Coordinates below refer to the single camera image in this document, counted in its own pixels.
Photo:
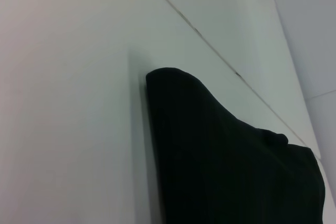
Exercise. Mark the black t-shirt with FREE print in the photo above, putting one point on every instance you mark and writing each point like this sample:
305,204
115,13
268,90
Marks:
223,169

